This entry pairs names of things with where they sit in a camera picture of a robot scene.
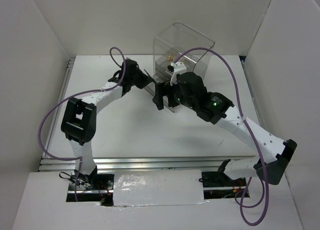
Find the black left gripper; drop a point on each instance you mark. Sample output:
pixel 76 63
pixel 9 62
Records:
pixel 146 80

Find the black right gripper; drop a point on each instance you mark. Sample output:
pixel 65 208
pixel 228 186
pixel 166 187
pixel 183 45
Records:
pixel 174 85

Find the small gold cap bottle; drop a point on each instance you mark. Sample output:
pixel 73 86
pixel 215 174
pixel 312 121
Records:
pixel 170 58

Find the clear acrylic makeup organizer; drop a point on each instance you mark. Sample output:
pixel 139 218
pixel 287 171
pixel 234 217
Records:
pixel 191 54

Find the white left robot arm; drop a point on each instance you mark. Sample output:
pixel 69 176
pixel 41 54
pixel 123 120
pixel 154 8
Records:
pixel 79 123

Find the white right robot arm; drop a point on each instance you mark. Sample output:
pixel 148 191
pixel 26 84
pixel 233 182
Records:
pixel 273 153

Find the aluminium frame rail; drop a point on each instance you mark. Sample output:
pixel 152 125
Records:
pixel 205 163

